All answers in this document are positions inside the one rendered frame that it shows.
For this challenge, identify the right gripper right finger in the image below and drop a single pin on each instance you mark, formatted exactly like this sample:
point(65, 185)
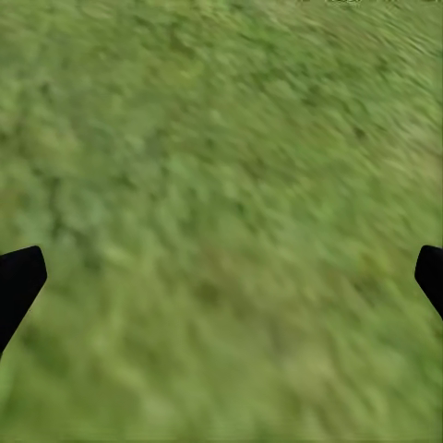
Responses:
point(429, 275)

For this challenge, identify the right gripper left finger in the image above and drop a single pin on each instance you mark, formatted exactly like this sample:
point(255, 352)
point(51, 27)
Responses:
point(22, 275)

